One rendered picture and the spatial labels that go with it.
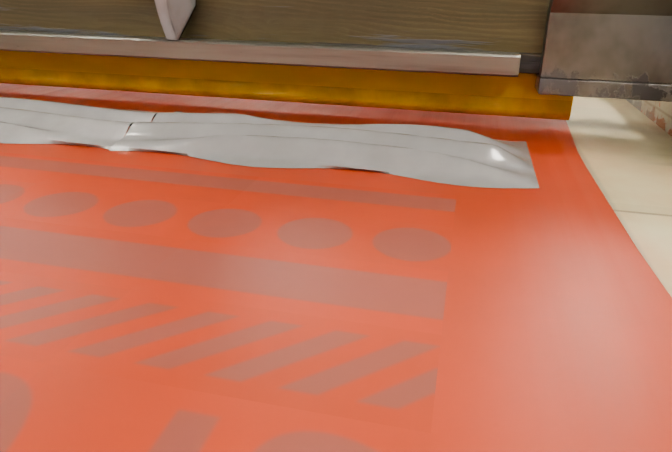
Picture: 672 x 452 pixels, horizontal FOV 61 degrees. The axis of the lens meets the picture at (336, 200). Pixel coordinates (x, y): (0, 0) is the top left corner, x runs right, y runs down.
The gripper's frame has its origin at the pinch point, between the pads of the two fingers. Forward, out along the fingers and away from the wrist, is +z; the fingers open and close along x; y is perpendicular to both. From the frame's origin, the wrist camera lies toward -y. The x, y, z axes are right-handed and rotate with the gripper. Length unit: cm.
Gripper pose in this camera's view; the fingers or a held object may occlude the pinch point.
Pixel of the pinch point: (205, 13)
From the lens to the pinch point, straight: 35.3
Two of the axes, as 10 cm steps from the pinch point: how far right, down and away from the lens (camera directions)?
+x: -2.3, 3.4, -9.1
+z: -0.2, 9.3, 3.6
